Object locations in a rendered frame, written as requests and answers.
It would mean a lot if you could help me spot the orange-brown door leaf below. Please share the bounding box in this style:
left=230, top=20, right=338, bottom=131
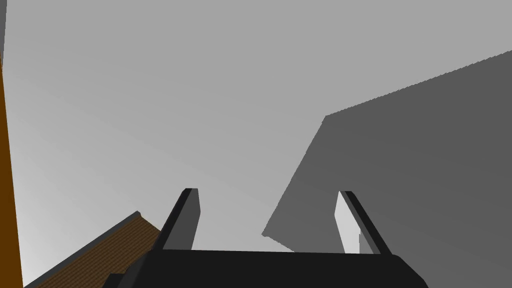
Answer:
left=0, top=63, right=24, bottom=288

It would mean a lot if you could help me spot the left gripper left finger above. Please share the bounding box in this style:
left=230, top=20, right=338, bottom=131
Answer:
left=152, top=187, right=201, bottom=252

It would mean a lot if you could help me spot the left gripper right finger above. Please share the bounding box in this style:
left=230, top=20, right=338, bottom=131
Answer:
left=334, top=190, right=393, bottom=256

